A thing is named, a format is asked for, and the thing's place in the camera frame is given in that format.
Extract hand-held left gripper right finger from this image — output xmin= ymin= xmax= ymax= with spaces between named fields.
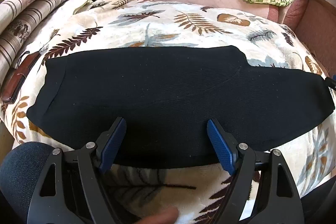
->
xmin=206 ymin=118 xmax=305 ymax=224

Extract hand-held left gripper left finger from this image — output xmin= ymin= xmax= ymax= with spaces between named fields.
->
xmin=26 ymin=116 xmax=128 ymax=224

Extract brown leather wallet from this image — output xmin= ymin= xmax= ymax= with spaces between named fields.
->
xmin=3 ymin=52 xmax=41 ymax=104

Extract black pants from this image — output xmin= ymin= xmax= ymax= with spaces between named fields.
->
xmin=26 ymin=45 xmax=336 ymax=169

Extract striped floral beige cloth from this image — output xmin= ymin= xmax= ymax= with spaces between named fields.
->
xmin=0 ymin=0 xmax=86 ymax=83

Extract leaf printed fleece blanket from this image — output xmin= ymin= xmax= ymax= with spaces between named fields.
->
xmin=0 ymin=0 xmax=331 ymax=224

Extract person's left hand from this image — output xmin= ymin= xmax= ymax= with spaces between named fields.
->
xmin=138 ymin=207 xmax=180 ymax=224

